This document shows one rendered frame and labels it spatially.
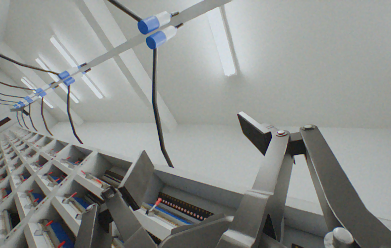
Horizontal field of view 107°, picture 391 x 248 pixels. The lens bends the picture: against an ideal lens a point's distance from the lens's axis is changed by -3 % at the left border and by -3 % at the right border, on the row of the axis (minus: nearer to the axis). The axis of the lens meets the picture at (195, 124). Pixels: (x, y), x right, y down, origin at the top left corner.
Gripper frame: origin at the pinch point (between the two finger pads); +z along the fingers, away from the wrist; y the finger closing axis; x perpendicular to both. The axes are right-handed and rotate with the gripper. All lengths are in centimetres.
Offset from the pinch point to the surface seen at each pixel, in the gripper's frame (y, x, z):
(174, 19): 7, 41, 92
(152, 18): -3, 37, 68
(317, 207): 25, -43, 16
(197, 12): 20, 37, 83
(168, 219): -30, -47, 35
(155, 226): -33, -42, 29
